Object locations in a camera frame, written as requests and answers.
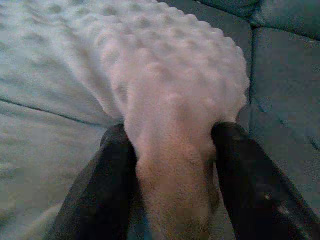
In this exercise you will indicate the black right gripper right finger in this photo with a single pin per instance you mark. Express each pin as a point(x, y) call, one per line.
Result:
point(252, 185)

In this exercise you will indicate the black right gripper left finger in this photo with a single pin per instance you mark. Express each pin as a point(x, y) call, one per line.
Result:
point(105, 185)

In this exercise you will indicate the white fluffy dotted pillow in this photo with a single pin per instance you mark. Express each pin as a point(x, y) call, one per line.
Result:
point(125, 95)

